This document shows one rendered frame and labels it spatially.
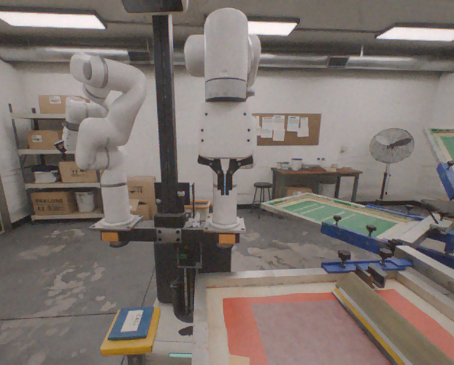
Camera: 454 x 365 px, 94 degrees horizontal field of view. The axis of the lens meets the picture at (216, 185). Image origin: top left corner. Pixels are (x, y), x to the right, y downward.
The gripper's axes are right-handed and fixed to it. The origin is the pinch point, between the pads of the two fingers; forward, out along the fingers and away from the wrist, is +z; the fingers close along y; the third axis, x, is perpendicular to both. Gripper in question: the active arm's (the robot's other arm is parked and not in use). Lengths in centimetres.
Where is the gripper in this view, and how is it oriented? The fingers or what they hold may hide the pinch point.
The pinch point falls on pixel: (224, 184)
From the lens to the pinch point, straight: 42.0
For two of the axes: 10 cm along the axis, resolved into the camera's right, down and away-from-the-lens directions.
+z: 0.0, 9.7, 2.2
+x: -0.4, 2.2, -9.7
